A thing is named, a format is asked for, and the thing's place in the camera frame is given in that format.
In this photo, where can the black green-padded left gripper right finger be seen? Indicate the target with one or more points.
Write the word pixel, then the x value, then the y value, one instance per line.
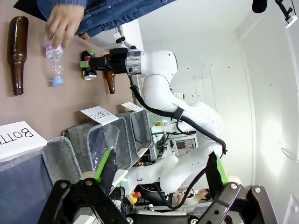
pixel 216 177

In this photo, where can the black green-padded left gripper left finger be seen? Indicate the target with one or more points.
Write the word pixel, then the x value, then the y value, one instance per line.
pixel 106 172

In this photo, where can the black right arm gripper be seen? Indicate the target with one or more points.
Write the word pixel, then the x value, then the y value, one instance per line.
pixel 118 61

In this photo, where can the black yellow soda can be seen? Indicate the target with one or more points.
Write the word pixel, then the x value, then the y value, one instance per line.
pixel 88 73

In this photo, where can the clear plastic bottle blue cap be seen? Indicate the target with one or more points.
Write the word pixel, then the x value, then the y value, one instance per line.
pixel 54 63

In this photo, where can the person forearm denim sleeve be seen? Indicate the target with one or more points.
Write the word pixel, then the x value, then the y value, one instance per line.
pixel 46 7

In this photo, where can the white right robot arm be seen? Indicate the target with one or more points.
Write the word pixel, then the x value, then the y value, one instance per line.
pixel 161 63

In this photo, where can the grey felt basket plastic liner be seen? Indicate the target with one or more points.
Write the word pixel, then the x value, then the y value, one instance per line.
pixel 79 140

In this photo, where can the narrow grey felt basket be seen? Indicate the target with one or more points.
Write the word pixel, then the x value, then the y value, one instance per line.
pixel 140 130

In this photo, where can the grey felt basket dark lining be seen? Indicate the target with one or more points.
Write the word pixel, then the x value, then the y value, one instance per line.
pixel 25 182

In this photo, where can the person left hand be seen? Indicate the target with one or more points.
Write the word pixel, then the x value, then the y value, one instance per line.
pixel 83 36

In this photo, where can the person right hand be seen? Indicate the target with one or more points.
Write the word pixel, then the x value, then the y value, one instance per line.
pixel 64 21

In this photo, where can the background person with glasses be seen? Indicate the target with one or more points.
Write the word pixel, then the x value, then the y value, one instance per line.
pixel 202 194

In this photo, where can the small brown glass bottle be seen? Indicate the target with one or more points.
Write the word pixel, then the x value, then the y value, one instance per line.
pixel 111 81

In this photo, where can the yellow red emergency stop button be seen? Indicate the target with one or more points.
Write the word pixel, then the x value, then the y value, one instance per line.
pixel 133 198

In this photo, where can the computer monitor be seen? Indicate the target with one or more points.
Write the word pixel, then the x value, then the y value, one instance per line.
pixel 186 147

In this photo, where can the white paper label plastic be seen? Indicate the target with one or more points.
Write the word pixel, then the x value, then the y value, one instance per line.
pixel 99 114

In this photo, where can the person torso denim shirt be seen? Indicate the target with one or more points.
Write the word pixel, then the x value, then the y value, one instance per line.
pixel 116 14

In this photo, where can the small white paper label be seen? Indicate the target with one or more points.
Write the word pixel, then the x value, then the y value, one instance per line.
pixel 132 106

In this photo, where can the large brown glass bottle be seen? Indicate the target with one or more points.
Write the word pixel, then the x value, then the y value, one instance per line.
pixel 17 46

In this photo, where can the white paper label bottle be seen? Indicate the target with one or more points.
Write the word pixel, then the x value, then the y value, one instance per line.
pixel 16 140

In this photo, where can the black microphone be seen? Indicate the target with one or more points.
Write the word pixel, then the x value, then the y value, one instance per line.
pixel 259 5

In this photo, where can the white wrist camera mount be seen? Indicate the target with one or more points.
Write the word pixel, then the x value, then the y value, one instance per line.
pixel 121 40

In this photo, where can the black camera bracket white box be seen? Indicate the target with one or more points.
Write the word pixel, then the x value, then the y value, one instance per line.
pixel 288 14

